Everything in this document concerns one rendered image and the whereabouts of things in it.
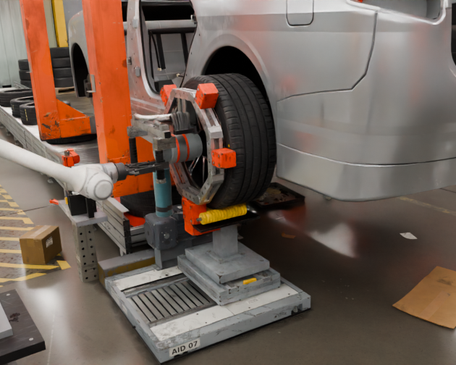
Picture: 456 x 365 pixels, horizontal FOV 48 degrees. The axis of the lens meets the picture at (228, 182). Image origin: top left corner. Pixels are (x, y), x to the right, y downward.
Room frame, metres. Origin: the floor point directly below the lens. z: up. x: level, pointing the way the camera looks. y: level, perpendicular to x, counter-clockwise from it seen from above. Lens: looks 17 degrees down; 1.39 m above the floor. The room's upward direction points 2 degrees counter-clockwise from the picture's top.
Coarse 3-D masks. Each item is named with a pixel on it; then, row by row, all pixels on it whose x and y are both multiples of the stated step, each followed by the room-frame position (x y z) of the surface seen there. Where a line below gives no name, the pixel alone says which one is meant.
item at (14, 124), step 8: (0, 88) 11.74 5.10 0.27; (8, 88) 11.67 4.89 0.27; (16, 88) 11.59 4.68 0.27; (0, 112) 7.78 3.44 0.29; (8, 112) 7.87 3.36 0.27; (0, 120) 7.95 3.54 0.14; (8, 120) 6.98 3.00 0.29; (16, 120) 6.31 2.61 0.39; (8, 128) 7.16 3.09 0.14; (16, 128) 6.40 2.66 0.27; (32, 128) 6.38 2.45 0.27; (16, 136) 6.51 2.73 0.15; (24, 136) 5.87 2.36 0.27; (16, 144) 6.69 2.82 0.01; (24, 144) 5.97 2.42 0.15
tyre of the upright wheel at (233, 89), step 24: (240, 96) 2.31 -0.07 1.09; (240, 120) 2.23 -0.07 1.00; (264, 120) 2.28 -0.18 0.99; (240, 144) 2.19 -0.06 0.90; (264, 144) 2.24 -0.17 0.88; (240, 168) 2.19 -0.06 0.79; (264, 168) 2.25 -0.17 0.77; (216, 192) 2.33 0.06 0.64; (240, 192) 2.25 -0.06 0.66; (264, 192) 2.35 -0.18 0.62
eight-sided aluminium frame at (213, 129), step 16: (176, 96) 2.47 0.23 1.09; (192, 96) 2.31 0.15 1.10; (176, 112) 2.60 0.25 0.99; (208, 112) 2.27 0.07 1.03; (208, 128) 2.19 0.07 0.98; (208, 144) 2.19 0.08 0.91; (208, 160) 2.20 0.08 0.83; (176, 176) 2.54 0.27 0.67; (208, 176) 2.20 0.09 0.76; (192, 192) 2.40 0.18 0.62; (208, 192) 2.24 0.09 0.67
